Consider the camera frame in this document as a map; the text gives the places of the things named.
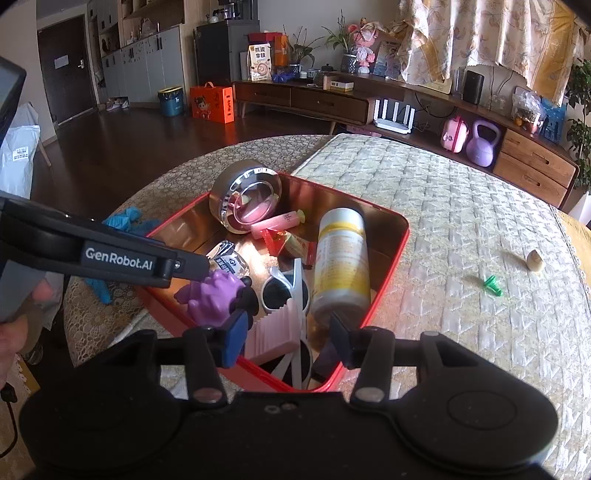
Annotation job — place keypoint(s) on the clear plastic bag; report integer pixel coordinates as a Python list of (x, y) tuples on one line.
[(526, 110)]

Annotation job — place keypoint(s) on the coffee machine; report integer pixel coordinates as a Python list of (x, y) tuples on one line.
[(249, 11)]

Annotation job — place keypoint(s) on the picture card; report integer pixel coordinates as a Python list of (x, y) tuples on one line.
[(387, 60)]

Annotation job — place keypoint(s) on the pair of shoes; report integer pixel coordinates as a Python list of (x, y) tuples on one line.
[(117, 104)]

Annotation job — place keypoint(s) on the purple kettlebell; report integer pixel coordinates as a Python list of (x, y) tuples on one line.
[(481, 150)]

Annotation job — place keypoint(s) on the dark wooden door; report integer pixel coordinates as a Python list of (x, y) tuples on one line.
[(64, 92)]

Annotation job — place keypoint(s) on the blue printed bag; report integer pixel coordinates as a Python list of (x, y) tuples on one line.
[(553, 122)]

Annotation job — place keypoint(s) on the grey wall cabinets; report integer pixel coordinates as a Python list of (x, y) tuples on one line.
[(147, 64)]

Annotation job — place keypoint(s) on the dark teapot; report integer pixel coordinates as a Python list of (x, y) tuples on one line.
[(327, 70)]

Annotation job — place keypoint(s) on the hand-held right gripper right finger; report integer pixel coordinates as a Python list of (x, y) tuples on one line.
[(341, 341)]

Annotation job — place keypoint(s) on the long wooden tv cabinet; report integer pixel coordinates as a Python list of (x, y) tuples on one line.
[(300, 97)]

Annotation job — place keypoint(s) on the potted plant blue pot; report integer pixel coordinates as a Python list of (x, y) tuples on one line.
[(295, 69)]

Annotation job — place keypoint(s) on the teal bucket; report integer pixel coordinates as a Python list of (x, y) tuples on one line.
[(171, 104)]

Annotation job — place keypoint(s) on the pink toy suitcase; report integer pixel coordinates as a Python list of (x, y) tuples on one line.
[(455, 134)]

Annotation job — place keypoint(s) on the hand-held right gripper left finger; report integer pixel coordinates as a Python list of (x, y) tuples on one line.
[(233, 337)]

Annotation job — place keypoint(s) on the person's left hand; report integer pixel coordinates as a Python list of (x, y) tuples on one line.
[(9, 350)]

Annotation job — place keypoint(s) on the floral curtain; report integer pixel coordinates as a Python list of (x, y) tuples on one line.
[(485, 37)]

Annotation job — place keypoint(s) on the white-capped yellow label bottle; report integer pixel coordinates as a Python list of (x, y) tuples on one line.
[(341, 263)]

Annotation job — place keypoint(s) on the white plastic bag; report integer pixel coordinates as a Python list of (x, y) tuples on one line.
[(18, 157)]

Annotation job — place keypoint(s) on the small white yellow box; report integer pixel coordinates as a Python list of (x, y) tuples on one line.
[(339, 84)]

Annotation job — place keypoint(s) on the orange gift box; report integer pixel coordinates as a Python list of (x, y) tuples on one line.
[(210, 104)]

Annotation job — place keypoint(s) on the white router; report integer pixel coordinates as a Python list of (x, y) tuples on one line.
[(392, 117)]

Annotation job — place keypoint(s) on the orange carton box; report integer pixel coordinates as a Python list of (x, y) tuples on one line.
[(280, 53)]

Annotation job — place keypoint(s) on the white sunglasses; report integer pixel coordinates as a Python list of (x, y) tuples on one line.
[(298, 281)]

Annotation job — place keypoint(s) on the red tin box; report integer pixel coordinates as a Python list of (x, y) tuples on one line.
[(332, 196)]

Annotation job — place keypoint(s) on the red yellow snack packet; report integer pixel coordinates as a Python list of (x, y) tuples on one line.
[(298, 247)]

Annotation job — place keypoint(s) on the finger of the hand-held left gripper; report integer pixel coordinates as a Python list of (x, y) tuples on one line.
[(191, 267), (244, 295)]

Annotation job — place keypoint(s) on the pink ridged soap dish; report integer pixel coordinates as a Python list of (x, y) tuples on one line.
[(274, 332)]

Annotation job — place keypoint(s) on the black speaker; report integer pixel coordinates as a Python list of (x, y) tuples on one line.
[(473, 87)]

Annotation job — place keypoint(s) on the pink tube green cap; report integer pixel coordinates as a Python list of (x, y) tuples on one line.
[(277, 222)]

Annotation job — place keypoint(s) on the large green houseplant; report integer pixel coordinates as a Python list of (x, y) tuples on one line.
[(581, 134)]

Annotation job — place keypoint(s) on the yellow cloth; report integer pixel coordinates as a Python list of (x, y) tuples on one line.
[(579, 240)]

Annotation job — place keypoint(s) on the pink doll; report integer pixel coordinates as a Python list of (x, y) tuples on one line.
[(364, 50)]

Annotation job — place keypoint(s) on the potted plant patterned vase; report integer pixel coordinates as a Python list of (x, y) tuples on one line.
[(349, 63)]

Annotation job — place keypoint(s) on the small green plastic piece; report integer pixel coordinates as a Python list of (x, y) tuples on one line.
[(491, 284)]

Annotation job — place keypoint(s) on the purple toy figure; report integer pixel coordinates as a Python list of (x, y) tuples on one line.
[(210, 295)]

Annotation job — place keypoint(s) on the black mini fridge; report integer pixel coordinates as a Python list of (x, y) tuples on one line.
[(221, 50)]

